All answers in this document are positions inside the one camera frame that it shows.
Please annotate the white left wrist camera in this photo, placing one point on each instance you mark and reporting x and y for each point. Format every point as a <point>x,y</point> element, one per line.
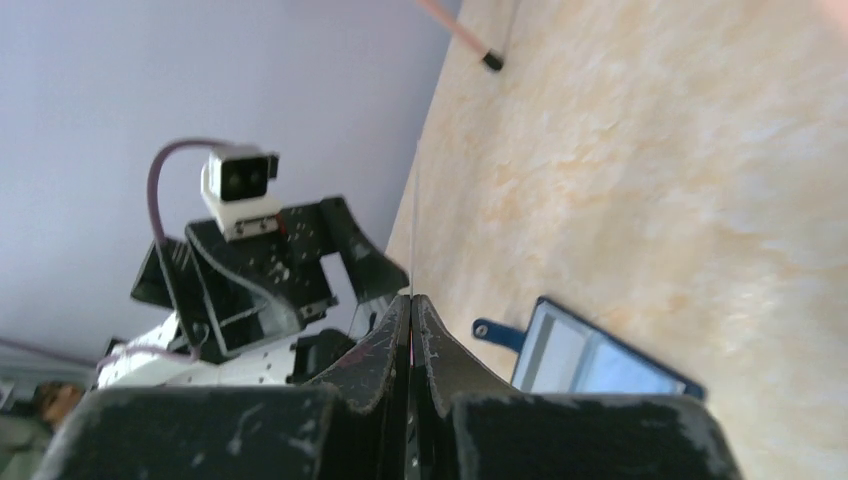
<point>234,187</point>

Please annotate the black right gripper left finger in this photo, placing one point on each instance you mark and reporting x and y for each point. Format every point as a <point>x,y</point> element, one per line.
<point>349,422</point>

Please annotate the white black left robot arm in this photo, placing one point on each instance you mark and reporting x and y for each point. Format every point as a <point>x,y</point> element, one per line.
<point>145,360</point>

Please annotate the pink music stand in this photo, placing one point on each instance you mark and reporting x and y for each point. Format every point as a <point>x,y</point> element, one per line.
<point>491,59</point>

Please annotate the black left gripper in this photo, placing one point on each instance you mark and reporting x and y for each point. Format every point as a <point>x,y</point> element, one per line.
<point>231,296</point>

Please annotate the blue card holder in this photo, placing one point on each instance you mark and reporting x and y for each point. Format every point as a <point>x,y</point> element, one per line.
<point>561,352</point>

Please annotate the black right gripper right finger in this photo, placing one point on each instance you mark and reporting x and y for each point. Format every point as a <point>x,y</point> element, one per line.
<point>471,424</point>

